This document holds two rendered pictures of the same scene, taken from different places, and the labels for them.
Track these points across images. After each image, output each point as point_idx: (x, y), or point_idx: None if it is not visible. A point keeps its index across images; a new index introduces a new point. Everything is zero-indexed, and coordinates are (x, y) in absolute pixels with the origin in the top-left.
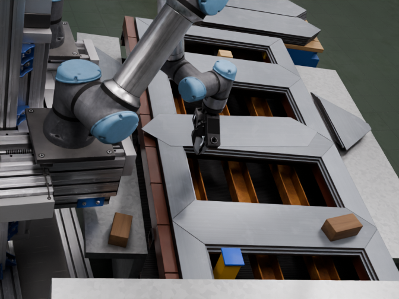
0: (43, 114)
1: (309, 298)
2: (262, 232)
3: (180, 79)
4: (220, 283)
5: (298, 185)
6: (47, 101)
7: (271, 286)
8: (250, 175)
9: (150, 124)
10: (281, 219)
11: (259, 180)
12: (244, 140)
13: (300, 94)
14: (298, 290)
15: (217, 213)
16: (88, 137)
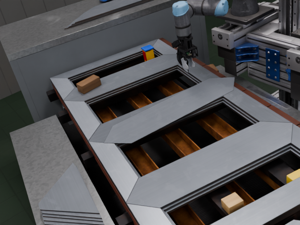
0: (264, 9)
1: (112, 16)
2: (135, 69)
3: None
4: (147, 7)
5: None
6: (285, 35)
7: (127, 13)
8: None
9: (231, 81)
10: (126, 78)
11: None
12: (163, 105)
13: (124, 177)
14: (116, 16)
15: (162, 65)
16: (231, 7)
